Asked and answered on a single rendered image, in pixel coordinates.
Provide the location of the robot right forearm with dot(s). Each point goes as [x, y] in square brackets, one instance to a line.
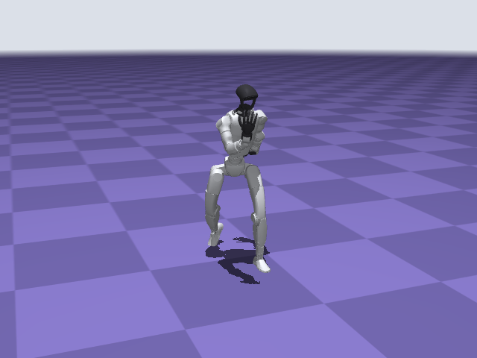
[238, 146]

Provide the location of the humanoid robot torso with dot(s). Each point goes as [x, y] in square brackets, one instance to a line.
[234, 164]

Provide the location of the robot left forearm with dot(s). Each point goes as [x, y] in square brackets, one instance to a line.
[255, 147]

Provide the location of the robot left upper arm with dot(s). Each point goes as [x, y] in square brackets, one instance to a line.
[262, 120]

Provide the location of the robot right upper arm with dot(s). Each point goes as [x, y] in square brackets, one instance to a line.
[223, 125]

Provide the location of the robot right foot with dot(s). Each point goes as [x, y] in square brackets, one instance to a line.
[213, 240]

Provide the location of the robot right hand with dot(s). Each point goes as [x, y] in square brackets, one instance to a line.
[247, 126]

